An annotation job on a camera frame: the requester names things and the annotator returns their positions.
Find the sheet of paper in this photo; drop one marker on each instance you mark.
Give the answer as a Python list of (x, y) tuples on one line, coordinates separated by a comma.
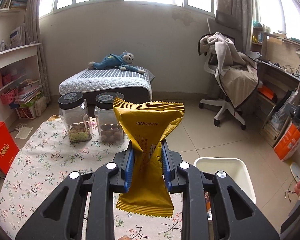
[(23, 132)]

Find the blue monkey plush toy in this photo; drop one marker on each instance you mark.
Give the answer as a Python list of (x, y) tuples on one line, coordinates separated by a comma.
[(115, 61)]

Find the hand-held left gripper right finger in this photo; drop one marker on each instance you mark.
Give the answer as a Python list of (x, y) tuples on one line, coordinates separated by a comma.
[(166, 171)]

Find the white slipper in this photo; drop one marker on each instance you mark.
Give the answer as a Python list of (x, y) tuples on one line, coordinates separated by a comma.
[(296, 172)]

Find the side window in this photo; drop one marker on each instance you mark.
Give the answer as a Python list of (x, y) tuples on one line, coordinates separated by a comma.
[(282, 7)]

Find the wooden desk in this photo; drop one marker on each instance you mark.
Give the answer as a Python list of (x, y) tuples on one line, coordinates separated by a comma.
[(282, 77)]

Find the beige blanket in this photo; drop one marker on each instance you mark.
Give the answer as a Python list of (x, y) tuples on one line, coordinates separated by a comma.
[(232, 72)]

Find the white bookshelf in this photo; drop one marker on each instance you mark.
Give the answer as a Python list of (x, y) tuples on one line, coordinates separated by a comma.
[(12, 55)]

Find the pink basket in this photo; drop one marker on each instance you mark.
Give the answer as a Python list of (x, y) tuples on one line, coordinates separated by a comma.
[(7, 96)]

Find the clear jar with yellow base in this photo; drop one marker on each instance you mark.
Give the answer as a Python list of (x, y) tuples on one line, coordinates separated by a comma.
[(75, 122)]

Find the beige bag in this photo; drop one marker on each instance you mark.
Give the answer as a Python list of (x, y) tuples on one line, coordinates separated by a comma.
[(40, 105)]

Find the clear jar with black lid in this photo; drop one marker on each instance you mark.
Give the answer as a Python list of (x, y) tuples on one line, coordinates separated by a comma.
[(108, 123)]

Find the yellow snack packet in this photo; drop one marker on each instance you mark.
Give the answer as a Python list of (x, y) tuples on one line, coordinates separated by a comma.
[(145, 155)]

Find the orange folder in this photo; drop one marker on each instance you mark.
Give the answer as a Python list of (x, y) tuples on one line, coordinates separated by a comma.
[(266, 92)]

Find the orange cardboard box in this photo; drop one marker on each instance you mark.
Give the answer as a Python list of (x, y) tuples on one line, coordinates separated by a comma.
[(288, 142)]

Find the pile of papers and books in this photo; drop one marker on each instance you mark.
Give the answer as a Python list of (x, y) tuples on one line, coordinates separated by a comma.
[(27, 92)]

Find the red box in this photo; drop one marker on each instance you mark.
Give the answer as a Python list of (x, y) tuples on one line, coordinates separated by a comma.
[(0, 147)]

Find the white office chair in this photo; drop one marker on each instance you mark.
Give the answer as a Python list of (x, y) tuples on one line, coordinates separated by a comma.
[(226, 106)]

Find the white plastic bin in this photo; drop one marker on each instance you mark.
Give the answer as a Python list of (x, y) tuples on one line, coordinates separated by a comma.
[(227, 175)]

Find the striped quilted cover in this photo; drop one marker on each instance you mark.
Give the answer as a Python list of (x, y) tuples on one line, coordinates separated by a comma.
[(102, 82)]

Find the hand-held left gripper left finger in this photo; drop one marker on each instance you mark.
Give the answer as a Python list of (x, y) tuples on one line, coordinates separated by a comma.
[(128, 171)]

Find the floral tablecloth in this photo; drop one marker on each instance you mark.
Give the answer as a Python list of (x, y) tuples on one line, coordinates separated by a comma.
[(40, 160)]

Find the clear plastic bag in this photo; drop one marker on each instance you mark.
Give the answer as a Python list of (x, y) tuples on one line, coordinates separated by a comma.
[(281, 112)]

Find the beige curtain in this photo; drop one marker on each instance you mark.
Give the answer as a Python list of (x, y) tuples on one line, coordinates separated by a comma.
[(232, 10), (35, 30)]

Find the stack of books under desk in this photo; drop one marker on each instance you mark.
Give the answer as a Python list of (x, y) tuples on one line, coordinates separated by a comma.
[(270, 132)]

